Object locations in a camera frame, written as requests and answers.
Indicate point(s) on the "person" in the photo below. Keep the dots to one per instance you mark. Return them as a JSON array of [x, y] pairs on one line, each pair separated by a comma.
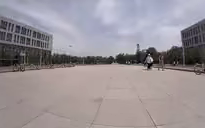
[[161, 62], [16, 59], [149, 60]]

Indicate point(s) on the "dark stone kerb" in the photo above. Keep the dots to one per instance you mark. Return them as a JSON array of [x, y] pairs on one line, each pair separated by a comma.
[[186, 69], [3, 71]]

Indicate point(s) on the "grey building with window grid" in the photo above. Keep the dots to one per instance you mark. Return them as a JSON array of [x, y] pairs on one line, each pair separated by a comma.
[[200, 35]]

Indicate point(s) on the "row of dark trees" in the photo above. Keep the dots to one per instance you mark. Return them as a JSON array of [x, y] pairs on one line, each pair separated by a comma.
[[90, 60]]

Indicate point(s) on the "slim dark tower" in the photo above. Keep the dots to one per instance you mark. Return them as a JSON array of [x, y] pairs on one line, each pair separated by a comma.
[[137, 51]]

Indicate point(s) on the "bicycle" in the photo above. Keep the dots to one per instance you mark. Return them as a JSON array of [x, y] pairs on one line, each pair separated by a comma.
[[198, 69], [18, 67]]

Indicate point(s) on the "white and grey long building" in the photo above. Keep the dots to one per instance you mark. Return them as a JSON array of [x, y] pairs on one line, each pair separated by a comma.
[[20, 35]]

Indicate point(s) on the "pale lamp pole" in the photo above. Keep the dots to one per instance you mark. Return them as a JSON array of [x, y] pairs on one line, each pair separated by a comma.
[[183, 56]]

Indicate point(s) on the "pale stone slab plaza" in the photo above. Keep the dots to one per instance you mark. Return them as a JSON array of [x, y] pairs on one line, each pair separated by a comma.
[[100, 96]]

